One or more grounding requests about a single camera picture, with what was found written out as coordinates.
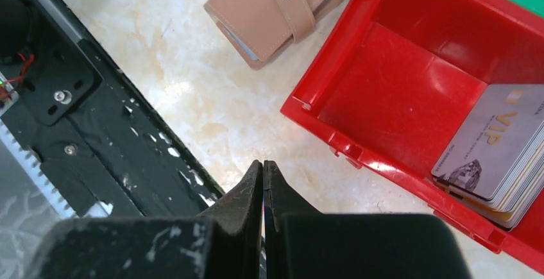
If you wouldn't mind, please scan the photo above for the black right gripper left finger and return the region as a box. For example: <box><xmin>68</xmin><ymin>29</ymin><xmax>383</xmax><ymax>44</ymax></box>
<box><xmin>26</xmin><ymin>161</ymin><xmax>263</xmax><ymax>278</ymax></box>

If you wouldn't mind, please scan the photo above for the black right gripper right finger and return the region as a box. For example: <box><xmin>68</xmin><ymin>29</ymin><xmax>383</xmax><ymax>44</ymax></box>
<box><xmin>263</xmin><ymin>161</ymin><xmax>470</xmax><ymax>278</ymax></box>

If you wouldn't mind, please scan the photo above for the pink leather card holder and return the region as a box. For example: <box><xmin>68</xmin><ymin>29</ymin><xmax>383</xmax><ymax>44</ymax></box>
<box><xmin>204</xmin><ymin>0</ymin><xmax>344</xmax><ymax>70</ymax></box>

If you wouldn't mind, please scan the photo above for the silver VIP card stack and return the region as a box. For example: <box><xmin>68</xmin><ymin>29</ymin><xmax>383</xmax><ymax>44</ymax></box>
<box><xmin>431</xmin><ymin>84</ymin><xmax>543</xmax><ymax>230</ymax></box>

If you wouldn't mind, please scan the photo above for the red plastic bin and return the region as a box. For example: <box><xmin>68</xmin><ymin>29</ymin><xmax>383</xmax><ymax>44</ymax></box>
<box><xmin>281</xmin><ymin>0</ymin><xmax>543</xmax><ymax>273</ymax></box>

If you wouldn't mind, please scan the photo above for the white toothed cable rail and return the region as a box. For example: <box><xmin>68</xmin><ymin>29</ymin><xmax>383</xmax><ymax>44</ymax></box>
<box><xmin>1</xmin><ymin>122</ymin><xmax>78</xmax><ymax>219</ymax></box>

